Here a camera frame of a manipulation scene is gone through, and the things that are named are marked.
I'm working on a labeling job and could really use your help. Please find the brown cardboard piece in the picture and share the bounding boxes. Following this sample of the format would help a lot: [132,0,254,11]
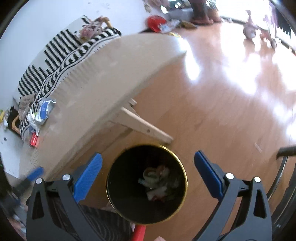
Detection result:
[180,20,198,29]

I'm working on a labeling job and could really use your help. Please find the red plastic bag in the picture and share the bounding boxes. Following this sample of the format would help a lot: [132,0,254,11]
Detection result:
[147,15,167,32]

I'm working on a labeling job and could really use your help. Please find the white cabinet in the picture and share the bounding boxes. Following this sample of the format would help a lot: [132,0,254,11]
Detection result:
[0,128,26,176]

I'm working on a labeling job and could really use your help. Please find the person's patterned clothing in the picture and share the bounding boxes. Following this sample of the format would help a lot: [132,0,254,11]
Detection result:
[80,205,133,241]

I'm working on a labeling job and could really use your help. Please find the dark metal chair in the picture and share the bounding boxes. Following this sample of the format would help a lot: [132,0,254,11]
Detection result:
[266,145,296,241]

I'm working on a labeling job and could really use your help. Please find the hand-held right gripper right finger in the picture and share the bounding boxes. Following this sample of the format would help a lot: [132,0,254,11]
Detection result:
[193,150,273,241]

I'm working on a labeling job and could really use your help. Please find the black gold rimmed trash bin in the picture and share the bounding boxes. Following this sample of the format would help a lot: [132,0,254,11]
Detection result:
[106,144,187,225]

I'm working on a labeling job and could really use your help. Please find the pink tricycle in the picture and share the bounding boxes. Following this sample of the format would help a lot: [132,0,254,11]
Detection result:
[243,9,278,49]

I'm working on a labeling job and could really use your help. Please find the rattan frame sofa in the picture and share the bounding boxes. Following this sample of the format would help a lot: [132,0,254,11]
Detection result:
[12,17,114,133]

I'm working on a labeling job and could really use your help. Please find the beige knit clothing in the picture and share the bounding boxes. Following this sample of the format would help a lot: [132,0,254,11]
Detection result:
[18,94,36,121]

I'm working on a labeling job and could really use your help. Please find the red plastic object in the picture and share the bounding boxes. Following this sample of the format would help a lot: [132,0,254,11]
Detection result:
[132,225,147,241]

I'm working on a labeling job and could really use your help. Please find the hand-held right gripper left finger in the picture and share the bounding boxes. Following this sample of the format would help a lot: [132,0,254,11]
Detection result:
[26,152,103,241]

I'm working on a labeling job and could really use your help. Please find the wooden table base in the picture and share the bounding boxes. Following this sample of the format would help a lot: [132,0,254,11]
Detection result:
[109,98,174,145]

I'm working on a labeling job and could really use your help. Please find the grey box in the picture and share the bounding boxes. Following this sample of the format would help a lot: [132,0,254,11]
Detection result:
[169,8,192,20]

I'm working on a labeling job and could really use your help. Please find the potted plant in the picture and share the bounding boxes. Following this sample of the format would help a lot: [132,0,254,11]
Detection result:
[189,0,214,25]

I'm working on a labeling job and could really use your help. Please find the pink cartoon cushion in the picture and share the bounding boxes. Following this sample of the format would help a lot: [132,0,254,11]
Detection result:
[80,16,109,39]

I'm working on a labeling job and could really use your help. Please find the white blue wipes packet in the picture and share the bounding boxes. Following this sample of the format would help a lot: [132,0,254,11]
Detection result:
[27,98,56,127]

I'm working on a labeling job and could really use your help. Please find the white printed packet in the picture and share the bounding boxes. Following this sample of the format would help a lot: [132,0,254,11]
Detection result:
[160,19,181,33]

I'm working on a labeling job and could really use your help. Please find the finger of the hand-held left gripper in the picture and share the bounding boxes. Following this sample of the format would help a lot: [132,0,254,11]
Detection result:
[14,167,45,195]

